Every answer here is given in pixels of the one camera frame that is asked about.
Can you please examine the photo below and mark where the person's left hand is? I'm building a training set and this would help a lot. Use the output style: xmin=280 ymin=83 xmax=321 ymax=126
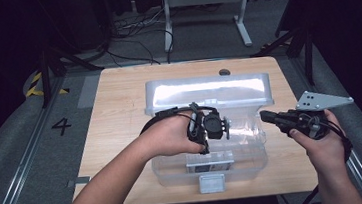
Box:
xmin=136 ymin=109 xmax=208 ymax=163

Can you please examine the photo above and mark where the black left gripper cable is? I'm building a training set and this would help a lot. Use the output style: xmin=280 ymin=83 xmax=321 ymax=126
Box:
xmin=137 ymin=102 xmax=220 ymax=136

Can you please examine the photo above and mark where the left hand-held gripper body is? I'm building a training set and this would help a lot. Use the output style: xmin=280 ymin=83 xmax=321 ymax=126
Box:
xmin=183 ymin=99 xmax=234 ymax=156

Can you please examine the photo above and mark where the clear plastic storage box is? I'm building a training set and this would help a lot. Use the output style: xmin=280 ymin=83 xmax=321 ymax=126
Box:
xmin=141 ymin=68 xmax=284 ymax=200

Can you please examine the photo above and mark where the black and yellow tape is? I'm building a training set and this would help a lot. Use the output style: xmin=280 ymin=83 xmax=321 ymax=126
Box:
xmin=23 ymin=69 xmax=71 ymax=99

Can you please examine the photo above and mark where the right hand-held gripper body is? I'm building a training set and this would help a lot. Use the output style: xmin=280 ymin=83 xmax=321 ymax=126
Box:
xmin=278 ymin=85 xmax=358 ymax=144

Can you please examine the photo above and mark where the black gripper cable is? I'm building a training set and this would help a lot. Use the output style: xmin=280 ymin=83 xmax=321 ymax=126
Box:
xmin=137 ymin=102 xmax=220 ymax=136
xmin=290 ymin=117 xmax=360 ymax=204

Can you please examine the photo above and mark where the person's right hand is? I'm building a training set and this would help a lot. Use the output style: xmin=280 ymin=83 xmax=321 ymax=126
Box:
xmin=286 ymin=107 xmax=353 ymax=174

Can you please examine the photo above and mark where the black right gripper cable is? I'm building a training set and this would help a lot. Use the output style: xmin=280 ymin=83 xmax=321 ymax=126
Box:
xmin=290 ymin=117 xmax=360 ymax=204

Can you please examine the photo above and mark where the bundle of black floor cables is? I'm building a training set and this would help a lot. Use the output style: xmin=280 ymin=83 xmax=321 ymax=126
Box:
xmin=102 ymin=7 xmax=177 ymax=71

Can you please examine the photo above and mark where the black tripod stand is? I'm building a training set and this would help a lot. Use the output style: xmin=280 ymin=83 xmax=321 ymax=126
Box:
xmin=247 ymin=23 xmax=320 ymax=92
xmin=36 ymin=39 xmax=107 ymax=109

